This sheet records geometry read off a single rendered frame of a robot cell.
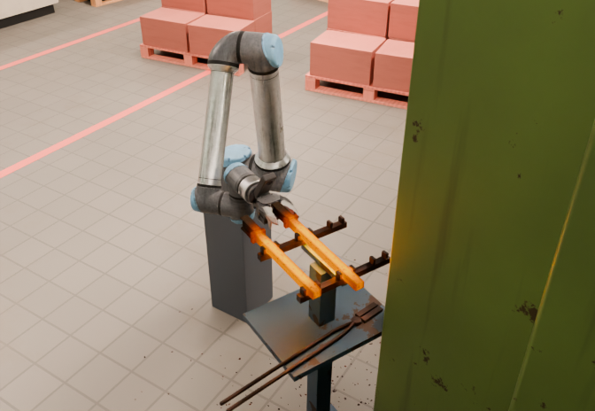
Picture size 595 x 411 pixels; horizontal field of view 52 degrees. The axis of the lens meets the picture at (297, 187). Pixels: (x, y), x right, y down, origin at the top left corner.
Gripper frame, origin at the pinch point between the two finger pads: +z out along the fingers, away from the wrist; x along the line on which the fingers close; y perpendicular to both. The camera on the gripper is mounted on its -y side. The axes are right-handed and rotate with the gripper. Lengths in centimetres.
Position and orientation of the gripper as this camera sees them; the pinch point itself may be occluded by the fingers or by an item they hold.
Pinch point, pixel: (286, 217)
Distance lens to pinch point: 191.5
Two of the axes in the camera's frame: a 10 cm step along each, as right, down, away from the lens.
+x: -8.5, 2.8, -4.5
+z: 5.3, 4.6, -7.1
